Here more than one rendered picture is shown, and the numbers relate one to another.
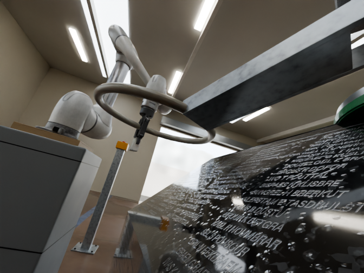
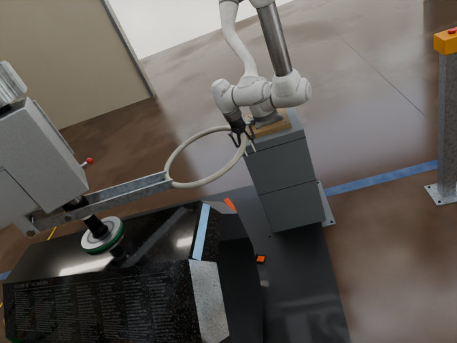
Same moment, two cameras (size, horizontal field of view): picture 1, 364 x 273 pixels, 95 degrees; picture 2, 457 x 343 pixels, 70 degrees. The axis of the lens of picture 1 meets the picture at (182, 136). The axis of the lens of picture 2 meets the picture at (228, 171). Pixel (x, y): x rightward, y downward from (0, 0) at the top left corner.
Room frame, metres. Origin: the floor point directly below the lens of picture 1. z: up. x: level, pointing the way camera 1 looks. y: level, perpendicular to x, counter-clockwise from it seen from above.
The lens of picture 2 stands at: (1.39, -1.23, 1.81)
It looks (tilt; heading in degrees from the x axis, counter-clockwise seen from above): 33 degrees down; 116
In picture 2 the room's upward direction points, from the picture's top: 24 degrees counter-clockwise
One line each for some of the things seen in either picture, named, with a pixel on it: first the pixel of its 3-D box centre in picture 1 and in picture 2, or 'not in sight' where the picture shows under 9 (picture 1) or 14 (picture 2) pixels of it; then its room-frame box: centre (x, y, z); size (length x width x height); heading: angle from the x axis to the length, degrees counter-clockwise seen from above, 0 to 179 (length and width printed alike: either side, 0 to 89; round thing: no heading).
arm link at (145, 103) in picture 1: (149, 105); (232, 113); (0.84, 0.21, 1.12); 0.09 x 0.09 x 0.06
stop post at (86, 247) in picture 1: (106, 190); (448, 124); (1.91, 0.63, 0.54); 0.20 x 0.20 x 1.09; 10
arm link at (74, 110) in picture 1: (75, 111); (260, 95); (0.90, 0.62, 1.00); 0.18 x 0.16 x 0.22; 168
